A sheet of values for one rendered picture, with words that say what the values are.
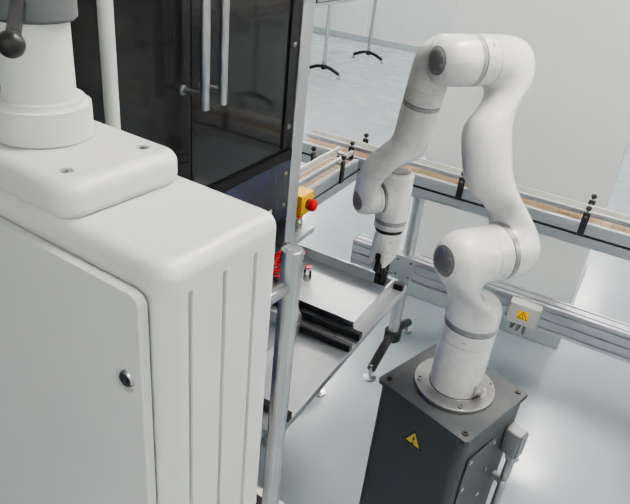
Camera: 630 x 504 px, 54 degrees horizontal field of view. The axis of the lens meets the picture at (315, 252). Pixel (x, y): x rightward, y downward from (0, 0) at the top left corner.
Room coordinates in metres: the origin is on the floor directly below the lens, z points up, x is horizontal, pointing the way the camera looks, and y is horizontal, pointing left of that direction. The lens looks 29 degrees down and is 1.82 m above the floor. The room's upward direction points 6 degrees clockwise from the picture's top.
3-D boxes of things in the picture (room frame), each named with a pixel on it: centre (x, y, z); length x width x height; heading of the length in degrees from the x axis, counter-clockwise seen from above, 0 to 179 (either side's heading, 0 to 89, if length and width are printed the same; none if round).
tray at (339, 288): (1.46, -0.02, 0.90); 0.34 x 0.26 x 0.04; 63
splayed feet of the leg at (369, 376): (2.34, -0.40, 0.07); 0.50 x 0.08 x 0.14; 153
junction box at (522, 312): (2.04, -0.85, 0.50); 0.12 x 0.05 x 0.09; 63
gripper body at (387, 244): (1.46, -0.19, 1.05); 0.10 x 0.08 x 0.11; 153
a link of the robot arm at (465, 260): (1.12, -0.33, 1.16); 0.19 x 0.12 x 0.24; 118
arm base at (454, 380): (1.14, -0.36, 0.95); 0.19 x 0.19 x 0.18
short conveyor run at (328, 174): (2.11, 0.07, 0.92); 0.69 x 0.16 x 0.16; 153
